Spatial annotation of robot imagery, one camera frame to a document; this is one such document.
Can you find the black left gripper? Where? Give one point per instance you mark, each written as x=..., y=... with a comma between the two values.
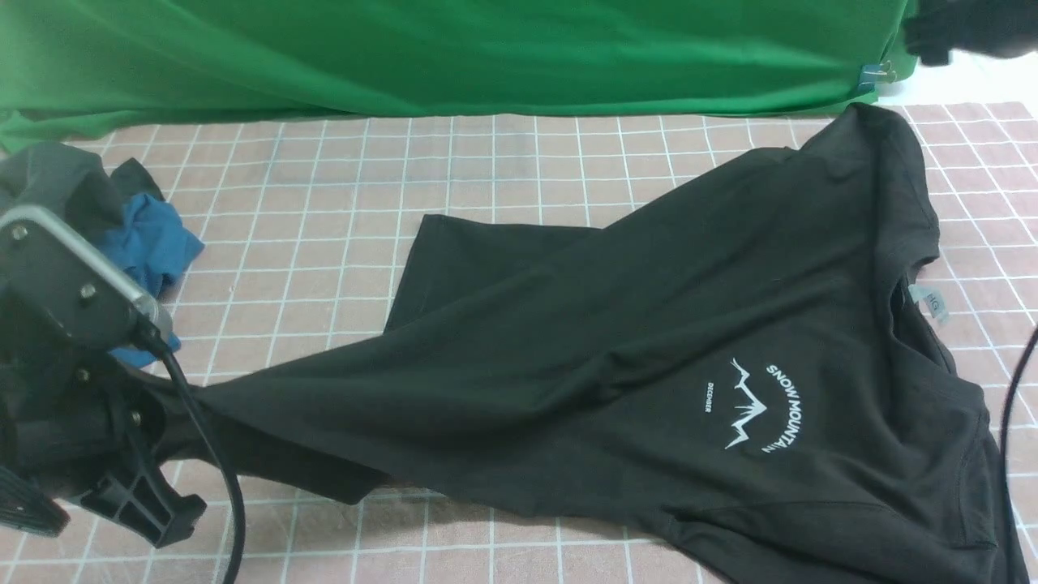
x=79, y=427

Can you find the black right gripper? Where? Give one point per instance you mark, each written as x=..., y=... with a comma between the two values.
x=998, y=29

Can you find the dark teal-gray garment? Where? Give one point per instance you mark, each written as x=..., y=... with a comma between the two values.
x=73, y=183

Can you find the dark gray long-sleeve top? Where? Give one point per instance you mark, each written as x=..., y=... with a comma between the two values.
x=740, y=368

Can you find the blue binder clip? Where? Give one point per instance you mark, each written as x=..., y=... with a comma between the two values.
x=873, y=75

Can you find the blue garment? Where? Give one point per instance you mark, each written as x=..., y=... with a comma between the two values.
x=152, y=246

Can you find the pink checkered tablecloth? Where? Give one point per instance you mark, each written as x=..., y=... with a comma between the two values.
x=307, y=225

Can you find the green backdrop cloth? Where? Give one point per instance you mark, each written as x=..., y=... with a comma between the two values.
x=86, y=68

